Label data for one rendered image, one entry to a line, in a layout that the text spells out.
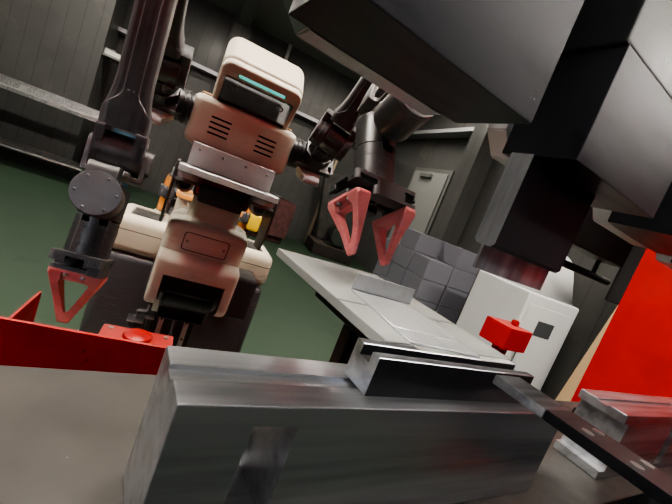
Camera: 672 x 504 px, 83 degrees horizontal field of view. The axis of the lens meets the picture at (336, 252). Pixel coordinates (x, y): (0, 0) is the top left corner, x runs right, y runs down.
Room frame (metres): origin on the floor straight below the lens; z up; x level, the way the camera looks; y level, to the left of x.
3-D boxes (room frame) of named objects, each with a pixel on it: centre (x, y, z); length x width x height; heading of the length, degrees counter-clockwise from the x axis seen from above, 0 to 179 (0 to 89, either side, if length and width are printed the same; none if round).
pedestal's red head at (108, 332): (0.50, 0.27, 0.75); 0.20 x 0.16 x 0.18; 113
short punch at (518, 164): (0.33, -0.15, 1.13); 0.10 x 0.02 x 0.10; 122
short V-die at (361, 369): (0.32, -0.13, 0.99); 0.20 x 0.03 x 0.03; 122
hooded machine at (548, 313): (3.55, -1.78, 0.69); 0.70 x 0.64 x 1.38; 24
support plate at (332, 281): (0.46, -0.07, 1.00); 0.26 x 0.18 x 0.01; 32
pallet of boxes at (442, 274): (4.93, -1.13, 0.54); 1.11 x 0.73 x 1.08; 24
